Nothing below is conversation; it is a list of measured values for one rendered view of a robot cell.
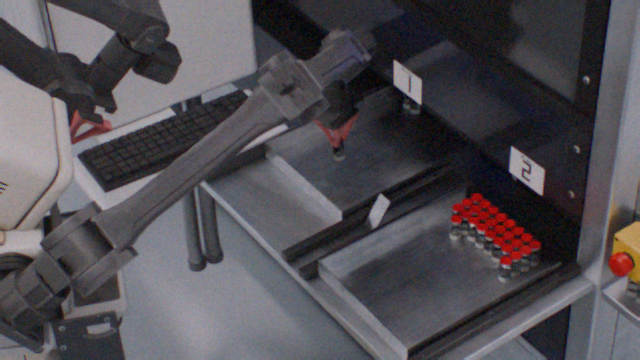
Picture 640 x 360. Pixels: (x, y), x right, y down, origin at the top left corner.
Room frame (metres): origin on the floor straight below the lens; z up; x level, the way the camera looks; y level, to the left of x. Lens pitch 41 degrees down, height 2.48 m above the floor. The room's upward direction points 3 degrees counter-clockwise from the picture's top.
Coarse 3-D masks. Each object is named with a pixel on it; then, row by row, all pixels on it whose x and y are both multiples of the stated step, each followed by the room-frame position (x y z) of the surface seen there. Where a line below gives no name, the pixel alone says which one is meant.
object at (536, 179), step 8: (512, 152) 1.72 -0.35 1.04; (512, 160) 1.72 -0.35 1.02; (520, 160) 1.70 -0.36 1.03; (528, 160) 1.69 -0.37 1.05; (512, 168) 1.72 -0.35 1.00; (520, 168) 1.70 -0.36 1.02; (528, 168) 1.69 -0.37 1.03; (536, 168) 1.67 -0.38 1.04; (520, 176) 1.70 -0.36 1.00; (528, 176) 1.68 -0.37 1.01; (536, 176) 1.67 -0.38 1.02; (528, 184) 1.68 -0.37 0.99; (536, 184) 1.67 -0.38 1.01
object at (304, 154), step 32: (384, 96) 2.10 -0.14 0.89; (352, 128) 2.01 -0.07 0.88; (384, 128) 2.01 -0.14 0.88; (416, 128) 2.00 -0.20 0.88; (288, 160) 1.92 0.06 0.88; (320, 160) 1.91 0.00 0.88; (352, 160) 1.91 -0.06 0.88; (384, 160) 1.90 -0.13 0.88; (416, 160) 1.90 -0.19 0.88; (448, 160) 1.87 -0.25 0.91; (320, 192) 1.78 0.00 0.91; (352, 192) 1.81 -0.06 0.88; (384, 192) 1.78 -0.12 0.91
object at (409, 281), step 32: (416, 224) 1.71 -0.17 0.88; (448, 224) 1.71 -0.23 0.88; (352, 256) 1.63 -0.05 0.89; (384, 256) 1.63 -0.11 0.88; (416, 256) 1.63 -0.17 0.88; (448, 256) 1.62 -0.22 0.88; (480, 256) 1.62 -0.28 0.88; (352, 288) 1.56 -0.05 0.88; (384, 288) 1.55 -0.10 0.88; (416, 288) 1.55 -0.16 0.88; (448, 288) 1.54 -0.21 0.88; (480, 288) 1.54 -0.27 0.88; (512, 288) 1.50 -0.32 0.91; (384, 320) 1.48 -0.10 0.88; (416, 320) 1.47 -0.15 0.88; (448, 320) 1.47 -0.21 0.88; (416, 352) 1.39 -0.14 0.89
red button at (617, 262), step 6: (618, 252) 1.48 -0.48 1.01; (612, 258) 1.47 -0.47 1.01; (618, 258) 1.47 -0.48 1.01; (624, 258) 1.46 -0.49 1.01; (612, 264) 1.47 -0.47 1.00; (618, 264) 1.46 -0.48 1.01; (624, 264) 1.46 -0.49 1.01; (630, 264) 1.46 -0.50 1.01; (612, 270) 1.47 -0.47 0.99; (618, 270) 1.46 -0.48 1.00; (624, 270) 1.45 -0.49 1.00; (630, 270) 1.45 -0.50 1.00; (624, 276) 1.45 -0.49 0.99
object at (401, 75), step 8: (400, 64) 1.99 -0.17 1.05; (400, 72) 1.99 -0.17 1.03; (408, 72) 1.97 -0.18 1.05; (400, 80) 1.99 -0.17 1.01; (408, 80) 1.97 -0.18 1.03; (416, 80) 1.95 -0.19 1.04; (400, 88) 1.99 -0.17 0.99; (408, 88) 1.97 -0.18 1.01; (416, 88) 1.95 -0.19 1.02; (416, 96) 1.95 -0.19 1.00
